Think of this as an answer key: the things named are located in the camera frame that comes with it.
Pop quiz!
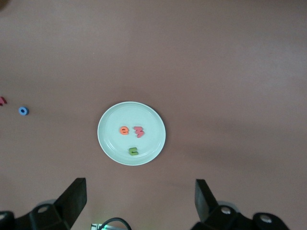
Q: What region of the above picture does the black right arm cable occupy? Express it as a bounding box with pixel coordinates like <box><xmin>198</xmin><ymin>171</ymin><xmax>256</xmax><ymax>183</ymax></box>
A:
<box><xmin>102</xmin><ymin>217</ymin><xmax>132</xmax><ymax>230</ymax></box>

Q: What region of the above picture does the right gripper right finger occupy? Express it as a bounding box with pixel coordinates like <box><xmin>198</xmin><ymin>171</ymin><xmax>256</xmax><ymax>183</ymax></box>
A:
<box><xmin>190</xmin><ymin>179</ymin><xmax>287</xmax><ymax>230</ymax></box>

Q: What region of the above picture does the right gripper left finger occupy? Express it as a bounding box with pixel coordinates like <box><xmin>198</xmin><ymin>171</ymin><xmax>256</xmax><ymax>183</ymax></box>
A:
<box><xmin>0</xmin><ymin>177</ymin><xmax>87</xmax><ymax>230</ymax></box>

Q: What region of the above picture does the light green plate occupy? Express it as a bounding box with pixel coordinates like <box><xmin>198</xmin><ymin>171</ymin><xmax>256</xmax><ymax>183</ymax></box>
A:
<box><xmin>97</xmin><ymin>101</ymin><xmax>167</xmax><ymax>166</ymax></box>

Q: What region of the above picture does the pink foam letter w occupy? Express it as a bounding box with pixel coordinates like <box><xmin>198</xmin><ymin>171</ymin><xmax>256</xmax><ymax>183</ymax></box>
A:
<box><xmin>133</xmin><ymin>126</ymin><xmax>145</xmax><ymax>139</ymax></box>

